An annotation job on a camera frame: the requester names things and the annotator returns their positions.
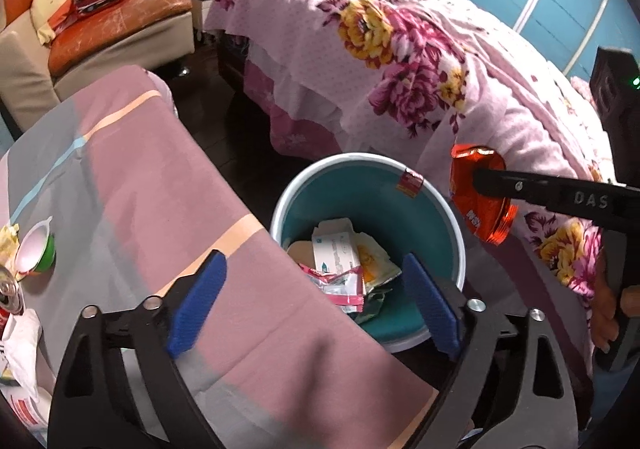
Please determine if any teal trash bin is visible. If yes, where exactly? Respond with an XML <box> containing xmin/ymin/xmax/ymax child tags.
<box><xmin>270</xmin><ymin>153</ymin><xmax>466</xmax><ymax>353</ymax></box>

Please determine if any red sticker on bin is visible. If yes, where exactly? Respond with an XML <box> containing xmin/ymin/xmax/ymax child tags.
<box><xmin>396</xmin><ymin>168</ymin><xmax>424</xmax><ymax>198</ymax></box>

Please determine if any red Coca-Cola can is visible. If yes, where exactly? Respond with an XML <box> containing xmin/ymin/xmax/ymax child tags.
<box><xmin>0</xmin><ymin>265</ymin><xmax>24</xmax><ymax>332</ymax></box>

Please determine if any striped pink grey tablecloth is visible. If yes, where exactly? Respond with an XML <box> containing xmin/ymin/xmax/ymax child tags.
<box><xmin>1</xmin><ymin>66</ymin><xmax>435</xmax><ymax>448</ymax></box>

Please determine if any yellow patterned napkin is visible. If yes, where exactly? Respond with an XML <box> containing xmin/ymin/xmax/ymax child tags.
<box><xmin>0</xmin><ymin>224</ymin><xmax>20</xmax><ymax>275</ymax></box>

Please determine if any right hand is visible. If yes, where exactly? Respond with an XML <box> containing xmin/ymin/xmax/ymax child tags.
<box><xmin>590</xmin><ymin>251</ymin><xmax>640</xmax><ymax>353</ymax></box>

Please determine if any pink Richeese snack wrapper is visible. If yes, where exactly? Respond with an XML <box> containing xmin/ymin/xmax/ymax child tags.
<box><xmin>298</xmin><ymin>264</ymin><xmax>366</xmax><ymax>313</ymax></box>

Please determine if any beige sofa with orange cushion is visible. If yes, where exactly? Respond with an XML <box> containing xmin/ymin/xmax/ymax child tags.
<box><xmin>1</xmin><ymin>0</ymin><xmax>194</xmax><ymax>137</ymax></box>

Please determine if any white green yogurt cup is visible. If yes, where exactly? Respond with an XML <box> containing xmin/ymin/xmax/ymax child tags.
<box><xmin>14</xmin><ymin>217</ymin><xmax>55</xmax><ymax>278</ymax></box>

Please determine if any white cardboard box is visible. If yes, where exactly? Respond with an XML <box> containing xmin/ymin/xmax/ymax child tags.
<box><xmin>286</xmin><ymin>218</ymin><xmax>360</xmax><ymax>284</ymax></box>

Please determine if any orange snack wrapper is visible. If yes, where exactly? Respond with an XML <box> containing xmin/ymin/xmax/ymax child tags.
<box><xmin>449</xmin><ymin>144</ymin><xmax>518</xmax><ymax>245</ymax></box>

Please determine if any white red strawberry can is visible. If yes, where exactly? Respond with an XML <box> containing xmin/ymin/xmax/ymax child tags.
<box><xmin>1</xmin><ymin>386</ymin><xmax>51</xmax><ymax>447</ymax></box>

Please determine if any white tissue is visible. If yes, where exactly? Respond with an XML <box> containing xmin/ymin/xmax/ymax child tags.
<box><xmin>2</xmin><ymin>308</ymin><xmax>41</xmax><ymax>401</ymax></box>

